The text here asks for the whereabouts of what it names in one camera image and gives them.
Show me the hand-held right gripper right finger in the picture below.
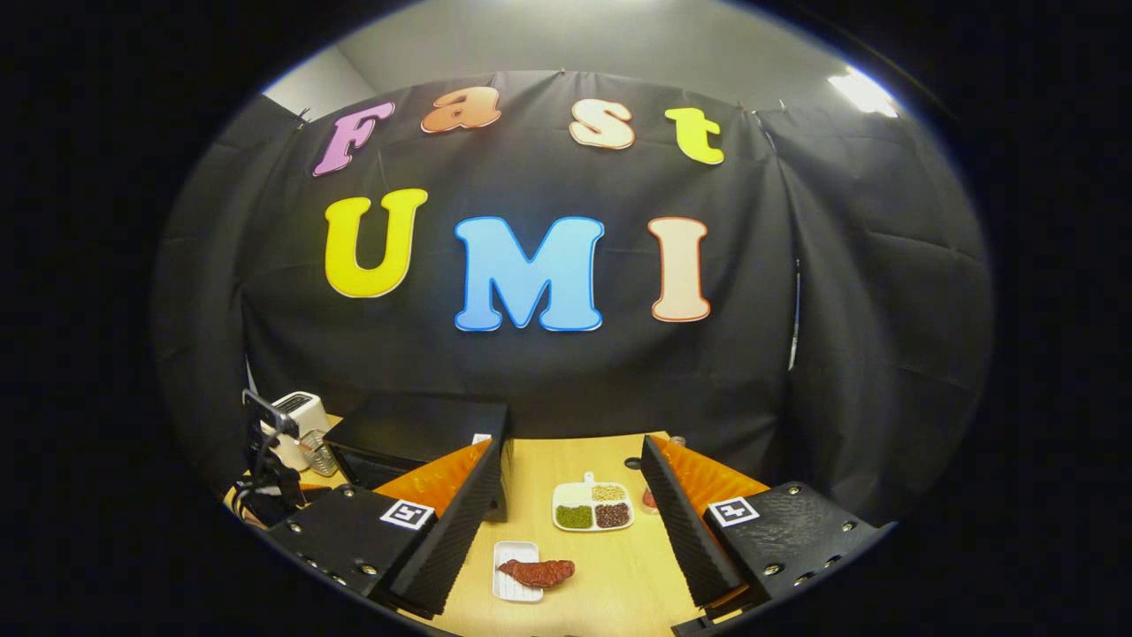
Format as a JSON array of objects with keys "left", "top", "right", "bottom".
[{"left": 641, "top": 435, "right": 894, "bottom": 610}]

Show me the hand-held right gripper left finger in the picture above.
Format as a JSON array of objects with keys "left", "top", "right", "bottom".
[{"left": 264, "top": 439, "right": 503, "bottom": 619}]

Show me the brown roasted sausage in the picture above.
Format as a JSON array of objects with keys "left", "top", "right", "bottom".
[{"left": 497, "top": 558, "right": 577, "bottom": 590}]

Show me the black electric oven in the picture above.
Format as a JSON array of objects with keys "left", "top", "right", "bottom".
[{"left": 325, "top": 394, "right": 515, "bottom": 523}]

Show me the white toaster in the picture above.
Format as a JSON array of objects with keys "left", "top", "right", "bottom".
[{"left": 264, "top": 391, "right": 333, "bottom": 472}]

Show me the clear bottle with red contents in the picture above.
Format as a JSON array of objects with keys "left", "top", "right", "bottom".
[{"left": 643, "top": 434, "right": 687, "bottom": 516}]

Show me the clear plastic container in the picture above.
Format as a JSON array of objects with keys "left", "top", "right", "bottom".
[{"left": 305, "top": 430, "right": 342, "bottom": 479}]

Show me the small white ribbed plate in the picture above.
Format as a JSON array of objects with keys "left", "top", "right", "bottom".
[{"left": 492, "top": 541, "right": 546, "bottom": 604}]

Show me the white divided dish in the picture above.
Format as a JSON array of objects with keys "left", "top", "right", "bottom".
[{"left": 552, "top": 471, "right": 636, "bottom": 533}]

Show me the black backdrop cloth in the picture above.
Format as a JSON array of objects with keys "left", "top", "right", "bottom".
[{"left": 150, "top": 71, "right": 996, "bottom": 529}]

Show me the narrow ceiling light panel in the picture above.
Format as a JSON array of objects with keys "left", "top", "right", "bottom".
[{"left": 829, "top": 69, "right": 901, "bottom": 119}]

